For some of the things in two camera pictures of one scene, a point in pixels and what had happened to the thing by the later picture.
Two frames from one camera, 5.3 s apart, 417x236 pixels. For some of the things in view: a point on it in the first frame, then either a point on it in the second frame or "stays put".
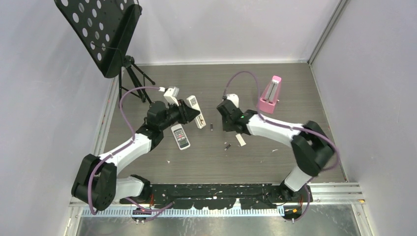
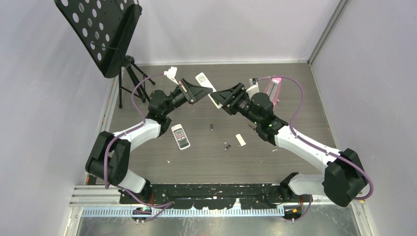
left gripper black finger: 186,113 -> 197,92
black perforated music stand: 104,27 stays put
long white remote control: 199,119 -> 203,81
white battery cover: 241,140 stays put
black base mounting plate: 250,196 stays put
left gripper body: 172,114 -> 179,97
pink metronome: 270,96 stays put
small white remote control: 180,136 stays put
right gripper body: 227,125 -> 241,104
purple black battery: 229,145 stays put
